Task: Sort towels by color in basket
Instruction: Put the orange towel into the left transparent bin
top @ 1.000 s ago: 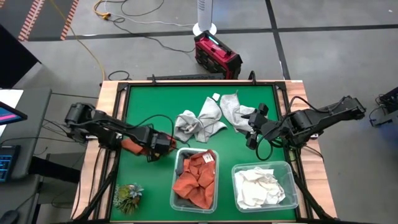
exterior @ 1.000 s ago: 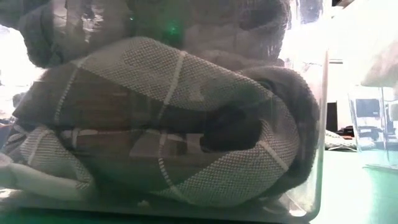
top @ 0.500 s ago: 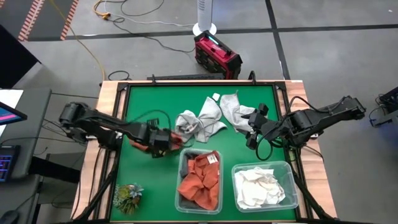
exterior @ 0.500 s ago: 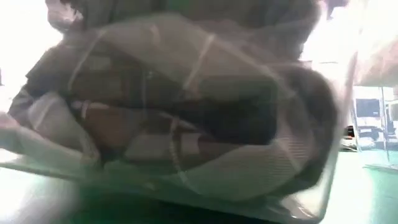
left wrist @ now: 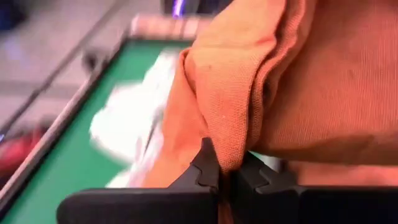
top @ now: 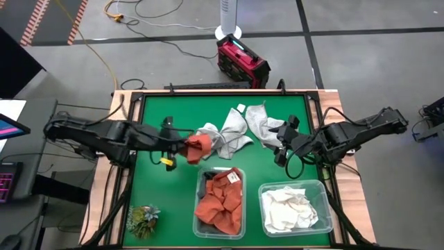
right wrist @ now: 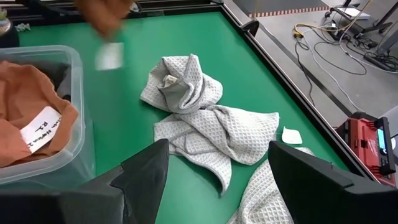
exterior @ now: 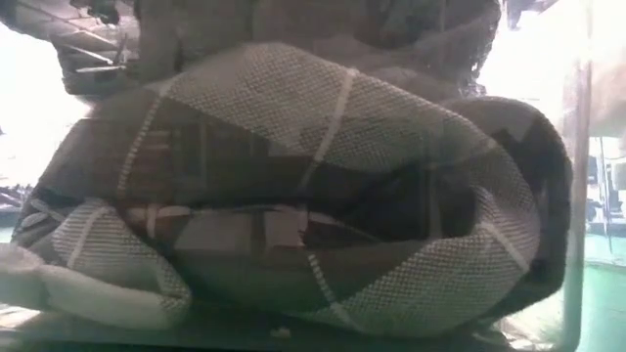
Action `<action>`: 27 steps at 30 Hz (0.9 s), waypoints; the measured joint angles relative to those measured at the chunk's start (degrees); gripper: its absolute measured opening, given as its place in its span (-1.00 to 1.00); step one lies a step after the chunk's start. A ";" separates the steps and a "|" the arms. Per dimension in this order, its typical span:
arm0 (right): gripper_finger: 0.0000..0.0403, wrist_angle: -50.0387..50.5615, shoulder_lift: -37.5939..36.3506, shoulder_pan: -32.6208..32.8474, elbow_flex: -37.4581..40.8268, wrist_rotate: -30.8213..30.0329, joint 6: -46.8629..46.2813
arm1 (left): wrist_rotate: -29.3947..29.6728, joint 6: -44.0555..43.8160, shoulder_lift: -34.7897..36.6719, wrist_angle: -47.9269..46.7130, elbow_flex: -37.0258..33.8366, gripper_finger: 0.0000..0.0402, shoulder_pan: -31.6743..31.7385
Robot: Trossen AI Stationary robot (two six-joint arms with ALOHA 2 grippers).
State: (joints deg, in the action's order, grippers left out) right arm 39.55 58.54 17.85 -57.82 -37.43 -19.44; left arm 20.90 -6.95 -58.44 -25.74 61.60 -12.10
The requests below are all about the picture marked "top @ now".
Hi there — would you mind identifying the curved black floor cable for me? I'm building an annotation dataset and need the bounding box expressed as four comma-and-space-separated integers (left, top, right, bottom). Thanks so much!
134, 0, 184, 19

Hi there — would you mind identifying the yellow plug cord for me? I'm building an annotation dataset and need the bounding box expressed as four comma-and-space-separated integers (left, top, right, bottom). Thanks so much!
103, 0, 125, 24

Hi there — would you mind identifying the large black panel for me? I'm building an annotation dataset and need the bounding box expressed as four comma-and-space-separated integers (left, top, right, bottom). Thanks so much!
0, 27, 46, 100

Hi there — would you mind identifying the tilted computer monitor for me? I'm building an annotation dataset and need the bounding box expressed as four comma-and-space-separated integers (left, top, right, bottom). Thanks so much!
0, 113, 31, 140

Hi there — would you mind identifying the green table mat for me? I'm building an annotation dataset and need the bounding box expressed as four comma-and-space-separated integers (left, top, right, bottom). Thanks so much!
123, 94, 332, 248

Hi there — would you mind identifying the white tower fan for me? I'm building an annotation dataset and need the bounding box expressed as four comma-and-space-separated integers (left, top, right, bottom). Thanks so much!
214, 0, 243, 41

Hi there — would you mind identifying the black equipment with cables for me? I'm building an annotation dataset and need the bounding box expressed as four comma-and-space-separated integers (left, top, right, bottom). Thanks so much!
411, 97, 444, 143

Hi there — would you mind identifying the gray desk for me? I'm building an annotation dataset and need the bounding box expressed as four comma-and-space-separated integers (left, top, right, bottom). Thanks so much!
0, 99, 58, 250

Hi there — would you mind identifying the coiled black cable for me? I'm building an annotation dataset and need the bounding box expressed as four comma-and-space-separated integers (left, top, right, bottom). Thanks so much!
120, 78, 146, 91

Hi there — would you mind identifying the wide clear plastic bin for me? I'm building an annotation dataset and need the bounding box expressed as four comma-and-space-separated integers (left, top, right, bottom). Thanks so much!
258, 179, 334, 238

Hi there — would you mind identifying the black computer mouse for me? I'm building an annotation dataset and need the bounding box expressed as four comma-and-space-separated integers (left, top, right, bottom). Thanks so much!
0, 234, 22, 250

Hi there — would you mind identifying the small succulent plant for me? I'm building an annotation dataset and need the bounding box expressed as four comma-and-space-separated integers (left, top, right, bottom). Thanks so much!
125, 203, 162, 240

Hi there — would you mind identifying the narrow clear plastic bin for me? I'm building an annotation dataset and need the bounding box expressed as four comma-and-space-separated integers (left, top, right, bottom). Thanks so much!
192, 165, 247, 240

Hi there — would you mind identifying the orange towel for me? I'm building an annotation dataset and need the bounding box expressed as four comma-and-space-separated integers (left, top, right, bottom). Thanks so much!
180, 133, 213, 165
194, 167, 244, 236

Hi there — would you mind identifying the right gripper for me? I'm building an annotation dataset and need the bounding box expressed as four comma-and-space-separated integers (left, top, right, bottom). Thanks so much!
267, 114, 303, 168

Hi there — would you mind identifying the white floor cable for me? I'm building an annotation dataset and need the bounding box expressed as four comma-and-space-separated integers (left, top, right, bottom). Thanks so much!
115, 0, 218, 31

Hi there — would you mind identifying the backlit computer keyboard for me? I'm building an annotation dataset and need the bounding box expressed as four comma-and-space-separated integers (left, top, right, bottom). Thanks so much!
0, 162, 24, 204

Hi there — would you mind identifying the red and black toolbox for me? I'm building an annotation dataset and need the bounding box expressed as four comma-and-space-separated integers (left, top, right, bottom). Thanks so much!
216, 33, 271, 90

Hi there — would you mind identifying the long black floor cable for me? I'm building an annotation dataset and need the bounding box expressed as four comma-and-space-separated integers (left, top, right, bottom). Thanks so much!
123, 19, 219, 60

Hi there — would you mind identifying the long yellow floor cable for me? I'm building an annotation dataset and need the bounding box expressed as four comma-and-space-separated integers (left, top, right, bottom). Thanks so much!
53, 0, 119, 92

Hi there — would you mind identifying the plain white towel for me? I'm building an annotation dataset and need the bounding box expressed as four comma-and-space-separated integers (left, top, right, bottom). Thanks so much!
261, 185, 319, 234

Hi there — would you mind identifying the dark gray plain towel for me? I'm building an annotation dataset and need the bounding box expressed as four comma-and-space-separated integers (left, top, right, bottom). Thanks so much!
196, 169, 244, 239

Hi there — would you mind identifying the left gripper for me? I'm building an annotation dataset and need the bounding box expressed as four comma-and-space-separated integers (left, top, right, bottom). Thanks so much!
154, 116, 190, 173

